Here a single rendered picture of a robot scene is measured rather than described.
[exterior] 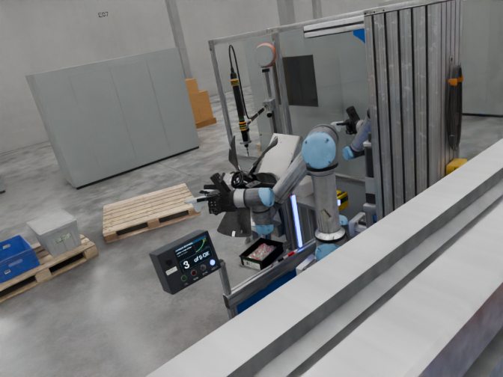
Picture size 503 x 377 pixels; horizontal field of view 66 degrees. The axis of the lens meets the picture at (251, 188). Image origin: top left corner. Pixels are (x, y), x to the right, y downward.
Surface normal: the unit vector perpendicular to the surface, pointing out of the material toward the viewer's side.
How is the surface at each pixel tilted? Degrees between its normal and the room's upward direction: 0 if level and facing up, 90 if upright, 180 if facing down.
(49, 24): 90
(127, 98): 90
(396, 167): 90
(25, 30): 90
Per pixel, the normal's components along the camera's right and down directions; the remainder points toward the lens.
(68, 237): 0.68, 0.25
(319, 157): -0.30, 0.28
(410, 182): -0.67, 0.38
